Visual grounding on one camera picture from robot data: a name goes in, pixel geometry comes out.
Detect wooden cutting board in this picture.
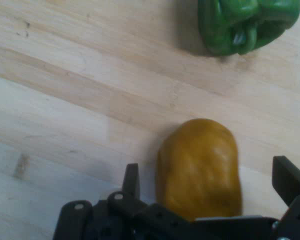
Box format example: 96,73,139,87
0,0,300,240

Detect yellow-brown potato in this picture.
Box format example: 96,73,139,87
156,118,243,222

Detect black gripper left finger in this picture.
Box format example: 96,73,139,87
52,163,166,240

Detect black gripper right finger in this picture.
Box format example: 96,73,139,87
272,155,300,240

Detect green bell pepper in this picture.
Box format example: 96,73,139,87
197,0,300,56

